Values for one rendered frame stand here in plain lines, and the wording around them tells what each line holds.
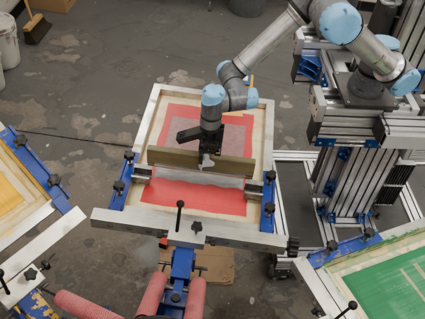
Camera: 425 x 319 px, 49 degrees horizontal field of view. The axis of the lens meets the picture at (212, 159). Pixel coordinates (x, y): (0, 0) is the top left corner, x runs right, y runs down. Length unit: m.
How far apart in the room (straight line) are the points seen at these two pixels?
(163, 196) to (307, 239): 1.15
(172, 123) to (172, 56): 2.19
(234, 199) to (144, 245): 1.11
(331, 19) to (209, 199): 0.81
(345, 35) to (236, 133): 0.80
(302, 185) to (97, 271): 1.33
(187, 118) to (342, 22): 0.94
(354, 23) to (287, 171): 1.68
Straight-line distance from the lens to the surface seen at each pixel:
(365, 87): 1.95
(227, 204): 1.83
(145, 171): 1.85
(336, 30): 1.50
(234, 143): 2.06
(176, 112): 2.19
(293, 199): 2.90
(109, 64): 4.16
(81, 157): 3.34
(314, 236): 2.77
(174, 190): 1.85
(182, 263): 1.56
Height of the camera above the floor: 2.37
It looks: 46 degrees down
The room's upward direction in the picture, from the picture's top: 7 degrees clockwise
